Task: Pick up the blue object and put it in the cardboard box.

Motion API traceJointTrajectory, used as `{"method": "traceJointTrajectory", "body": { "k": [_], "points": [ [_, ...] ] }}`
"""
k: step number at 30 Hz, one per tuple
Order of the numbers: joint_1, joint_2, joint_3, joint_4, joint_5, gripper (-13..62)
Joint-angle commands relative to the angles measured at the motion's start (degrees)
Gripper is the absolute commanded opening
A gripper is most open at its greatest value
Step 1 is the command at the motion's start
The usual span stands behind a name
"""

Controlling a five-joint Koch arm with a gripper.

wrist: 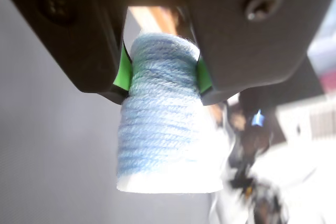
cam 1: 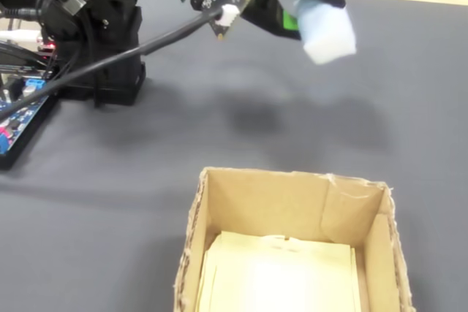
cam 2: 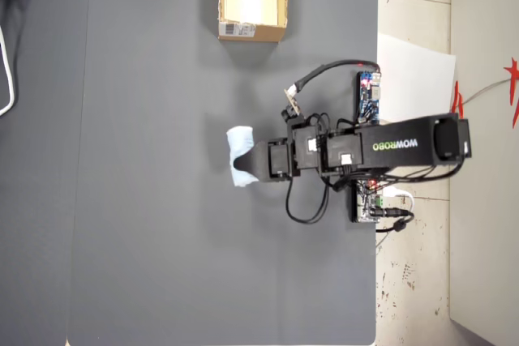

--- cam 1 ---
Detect light blue foam block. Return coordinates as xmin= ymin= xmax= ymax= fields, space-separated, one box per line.
xmin=292 ymin=0 xmax=358 ymax=65

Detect open cardboard box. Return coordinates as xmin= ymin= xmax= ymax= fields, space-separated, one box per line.
xmin=172 ymin=166 xmax=416 ymax=312

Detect motor driver circuit board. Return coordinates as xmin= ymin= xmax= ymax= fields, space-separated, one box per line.
xmin=36 ymin=42 xmax=59 ymax=63

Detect pale yellow paper sheets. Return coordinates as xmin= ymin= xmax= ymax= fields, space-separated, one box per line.
xmin=197 ymin=230 xmax=363 ymax=312

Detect dark grey table mat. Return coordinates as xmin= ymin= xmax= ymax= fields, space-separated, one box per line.
xmin=0 ymin=0 xmax=468 ymax=312

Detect blue controller circuit board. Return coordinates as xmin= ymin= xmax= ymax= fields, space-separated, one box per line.
xmin=0 ymin=77 xmax=53 ymax=156

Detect black circuit board holder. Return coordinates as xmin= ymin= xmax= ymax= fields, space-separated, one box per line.
xmin=0 ymin=83 xmax=61 ymax=172

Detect thick black camera cable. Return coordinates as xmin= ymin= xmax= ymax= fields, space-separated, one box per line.
xmin=0 ymin=7 xmax=227 ymax=123

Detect black wire bundle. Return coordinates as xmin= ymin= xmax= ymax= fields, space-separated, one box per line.
xmin=34 ymin=0 xmax=93 ymax=87

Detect black power plug cable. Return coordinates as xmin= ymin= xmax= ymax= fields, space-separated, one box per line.
xmin=0 ymin=7 xmax=42 ymax=21

